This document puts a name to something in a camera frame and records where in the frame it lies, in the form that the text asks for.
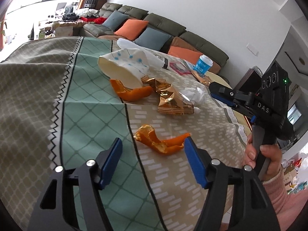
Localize red snack packet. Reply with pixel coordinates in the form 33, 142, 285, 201
169, 62, 191, 75

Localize gold snack packet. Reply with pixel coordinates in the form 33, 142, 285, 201
191, 70, 212, 87

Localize blue grey cushion far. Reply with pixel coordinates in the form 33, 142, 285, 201
102, 10, 129, 31

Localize dark green sectional sofa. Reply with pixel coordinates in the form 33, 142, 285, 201
79, 2, 229, 74

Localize orange cushion near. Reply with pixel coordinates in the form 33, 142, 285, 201
168, 46, 202, 65

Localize orange cushion far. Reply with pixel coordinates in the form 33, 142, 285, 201
114, 19, 149, 41

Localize blue white paper cup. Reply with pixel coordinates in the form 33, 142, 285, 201
193, 55, 213, 76

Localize blue grey cushion near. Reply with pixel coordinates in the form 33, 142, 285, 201
133, 27, 171, 51

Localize cluttered coffee table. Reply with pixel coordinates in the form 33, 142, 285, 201
28, 19, 86, 40

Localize pink sleeve right forearm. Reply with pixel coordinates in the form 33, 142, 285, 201
263, 168, 307, 230

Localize orange peel piece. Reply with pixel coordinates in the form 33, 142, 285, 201
110, 79, 154, 102
134, 124, 191, 155

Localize right hand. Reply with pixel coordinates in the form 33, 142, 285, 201
242, 134, 283, 182

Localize brown sofa blanket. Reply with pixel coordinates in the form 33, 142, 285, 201
171, 36, 221, 75

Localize patterned tablecloth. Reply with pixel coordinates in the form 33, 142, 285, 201
1, 37, 250, 230

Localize white black snack packet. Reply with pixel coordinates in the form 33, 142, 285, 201
156, 55, 169, 70

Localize blue grey cushion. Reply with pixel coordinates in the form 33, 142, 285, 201
102, 10, 129, 31
133, 27, 171, 51

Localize white office chair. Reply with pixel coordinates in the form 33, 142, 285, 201
55, 2, 66, 15

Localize gold foil wrapper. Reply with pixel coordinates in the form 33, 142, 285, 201
141, 76, 194, 115

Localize orange cushion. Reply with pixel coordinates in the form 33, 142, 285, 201
114, 19, 149, 41
168, 46, 202, 65

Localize white foam fruit net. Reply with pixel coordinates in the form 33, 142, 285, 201
117, 38, 164, 68

